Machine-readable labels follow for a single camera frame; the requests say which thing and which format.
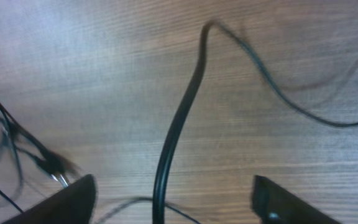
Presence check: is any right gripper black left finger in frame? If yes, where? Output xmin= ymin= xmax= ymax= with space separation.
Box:
xmin=3 ymin=174 xmax=96 ymax=224

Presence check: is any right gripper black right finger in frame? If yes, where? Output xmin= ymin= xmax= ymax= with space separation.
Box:
xmin=250 ymin=175 xmax=339 ymax=224

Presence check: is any black cable bundle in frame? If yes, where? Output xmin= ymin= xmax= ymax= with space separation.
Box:
xmin=0 ymin=83 xmax=80 ymax=214

